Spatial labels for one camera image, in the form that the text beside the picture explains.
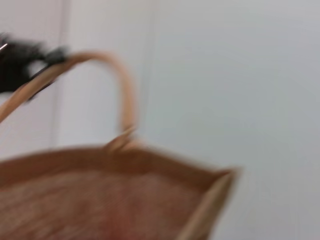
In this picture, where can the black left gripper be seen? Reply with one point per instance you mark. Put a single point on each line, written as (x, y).
(15, 65)

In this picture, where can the brown jute handbag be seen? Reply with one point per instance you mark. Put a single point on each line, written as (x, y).
(100, 200)

